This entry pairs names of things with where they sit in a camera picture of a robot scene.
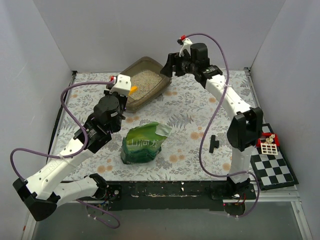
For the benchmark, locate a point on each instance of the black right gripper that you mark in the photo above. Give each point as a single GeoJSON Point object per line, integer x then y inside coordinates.
{"type": "Point", "coordinates": [178, 65]}

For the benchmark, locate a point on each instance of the red white small bracket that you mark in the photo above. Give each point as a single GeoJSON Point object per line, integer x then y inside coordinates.
{"type": "Point", "coordinates": [268, 144]}

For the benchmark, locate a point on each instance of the green litter bag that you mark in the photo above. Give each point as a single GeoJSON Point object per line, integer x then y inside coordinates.
{"type": "Point", "coordinates": [143, 143]}

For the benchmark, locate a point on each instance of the floral patterned table mat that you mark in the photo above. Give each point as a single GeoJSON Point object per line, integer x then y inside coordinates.
{"type": "Point", "coordinates": [194, 115]}

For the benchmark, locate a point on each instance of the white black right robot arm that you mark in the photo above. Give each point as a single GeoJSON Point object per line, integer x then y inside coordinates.
{"type": "Point", "coordinates": [246, 121]}

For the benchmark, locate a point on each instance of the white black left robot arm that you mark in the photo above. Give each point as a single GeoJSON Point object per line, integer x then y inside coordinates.
{"type": "Point", "coordinates": [44, 191]}

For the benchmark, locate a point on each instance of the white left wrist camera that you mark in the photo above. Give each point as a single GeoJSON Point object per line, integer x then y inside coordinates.
{"type": "Point", "coordinates": [122, 85]}

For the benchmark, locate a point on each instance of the orange plastic scoop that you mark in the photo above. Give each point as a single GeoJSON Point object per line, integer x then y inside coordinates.
{"type": "Point", "coordinates": [133, 89]}

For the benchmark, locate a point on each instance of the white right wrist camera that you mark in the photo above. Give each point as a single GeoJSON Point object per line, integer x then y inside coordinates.
{"type": "Point", "coordinates": [185, 44]}

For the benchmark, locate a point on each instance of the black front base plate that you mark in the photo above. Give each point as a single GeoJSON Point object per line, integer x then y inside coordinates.
{"type": "Point", "coordinates": [175, 195]}

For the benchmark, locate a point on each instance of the brown plastic litter box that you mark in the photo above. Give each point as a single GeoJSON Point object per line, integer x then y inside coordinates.
{"type": "Point", "coordinates": [145, 75]}

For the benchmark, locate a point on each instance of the black white checkerboard plate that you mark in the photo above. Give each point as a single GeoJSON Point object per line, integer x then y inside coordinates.
{"type": "Point", "coordinates": [273, 171]}

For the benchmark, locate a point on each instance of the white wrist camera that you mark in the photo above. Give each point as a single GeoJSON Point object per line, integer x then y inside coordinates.
{"type": "Point", "coordinates": [185, 44]}
{"type": "Point", "coordinates": [122, 85]}

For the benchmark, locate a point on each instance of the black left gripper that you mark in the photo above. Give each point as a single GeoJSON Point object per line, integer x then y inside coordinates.
{"type": "Point", "coordinates": [123, 100]}

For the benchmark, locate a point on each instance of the small black plastic clip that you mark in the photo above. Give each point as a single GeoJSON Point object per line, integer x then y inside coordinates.
{"type": "Point", "coordinates": [214, 144]}

